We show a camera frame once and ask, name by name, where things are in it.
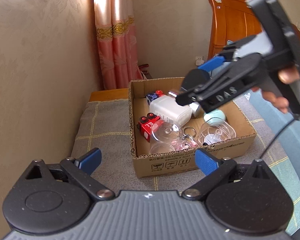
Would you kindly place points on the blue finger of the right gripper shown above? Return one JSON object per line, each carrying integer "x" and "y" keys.
{"x": 197, "y": 94}
{"x": 212, "y": 63}

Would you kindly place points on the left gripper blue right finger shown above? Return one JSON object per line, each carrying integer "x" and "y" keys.
{"x": 217, "y": 172}

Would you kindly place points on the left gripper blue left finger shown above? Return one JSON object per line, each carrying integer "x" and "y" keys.
{"x": 79, "y": 172}

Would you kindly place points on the white plastic bottle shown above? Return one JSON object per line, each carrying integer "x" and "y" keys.
{"x": 167, "y": 108}

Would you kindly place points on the black cube toy red buttons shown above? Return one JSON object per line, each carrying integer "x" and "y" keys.
{"x": 153, "y": 95}

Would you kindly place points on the clear square plastic container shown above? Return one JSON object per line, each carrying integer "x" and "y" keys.
{"x": 209, "y": 134}

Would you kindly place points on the pink bottle keychain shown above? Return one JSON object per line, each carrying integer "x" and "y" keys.
{"x": 187, "y": 140}

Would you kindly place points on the clear round plastic jar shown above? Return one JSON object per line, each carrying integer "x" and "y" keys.
{"x": 165, "y": 137}

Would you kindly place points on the red toy car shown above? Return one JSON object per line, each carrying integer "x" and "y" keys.
{"x": 145, "y": 124}

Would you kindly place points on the correction tape dispenser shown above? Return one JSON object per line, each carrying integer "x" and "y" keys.
{"x": 194, "y": 78}

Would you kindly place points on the person right hand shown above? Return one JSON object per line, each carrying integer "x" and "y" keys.
{"x": 288, "y": 75}

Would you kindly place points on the brown cardboard box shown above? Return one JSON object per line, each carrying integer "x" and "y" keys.
{"x": 146, "y": 164}

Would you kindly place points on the wooden bed headboard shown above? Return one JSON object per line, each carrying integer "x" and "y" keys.
{"x": 232, "y": 20}

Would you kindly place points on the checked blanket mat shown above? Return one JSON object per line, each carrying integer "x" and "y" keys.
{"x": 105, "y": 125}

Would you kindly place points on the pink curtain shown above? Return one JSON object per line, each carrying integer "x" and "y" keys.
{"x": 116, "y": 41}

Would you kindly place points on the wall power socket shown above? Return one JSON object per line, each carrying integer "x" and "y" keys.
{"x": 199, "y": 61}

